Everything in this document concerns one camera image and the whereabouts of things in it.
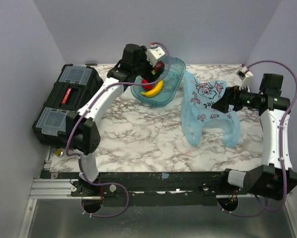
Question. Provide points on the yellow fake banana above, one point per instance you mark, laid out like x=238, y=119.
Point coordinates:
x=154, y=91

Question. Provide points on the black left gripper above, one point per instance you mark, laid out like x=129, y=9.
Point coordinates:
x=150, y=76

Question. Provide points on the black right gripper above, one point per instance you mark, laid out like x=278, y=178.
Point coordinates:
x=232, y=95

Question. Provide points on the dark red fake fruit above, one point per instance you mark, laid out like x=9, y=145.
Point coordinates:
x=159, y=68

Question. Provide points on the small yellow metal object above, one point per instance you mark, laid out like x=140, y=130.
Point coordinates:
x=58, y=152

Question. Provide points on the red fake apple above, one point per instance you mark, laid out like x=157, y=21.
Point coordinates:
x=146, y=85

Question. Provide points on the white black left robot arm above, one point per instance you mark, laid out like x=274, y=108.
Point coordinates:
x=81, y=127

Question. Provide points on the aluminium extrusion rail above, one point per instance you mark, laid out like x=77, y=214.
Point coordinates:
x=50, y=189

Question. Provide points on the black plastic toolbox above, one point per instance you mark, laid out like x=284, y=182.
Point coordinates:
x=75, y=86

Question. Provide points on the teal transparent plastic tray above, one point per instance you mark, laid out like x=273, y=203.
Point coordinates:
x=170, y=86

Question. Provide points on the light blue plastic bag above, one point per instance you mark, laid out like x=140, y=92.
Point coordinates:
x=197, y=112

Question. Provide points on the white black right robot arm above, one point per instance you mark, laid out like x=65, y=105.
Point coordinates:
x=275, y=177

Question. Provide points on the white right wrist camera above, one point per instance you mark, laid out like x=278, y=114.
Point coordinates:
x=246, y=77

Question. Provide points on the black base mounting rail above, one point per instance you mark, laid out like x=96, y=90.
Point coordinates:
x=150, y=188

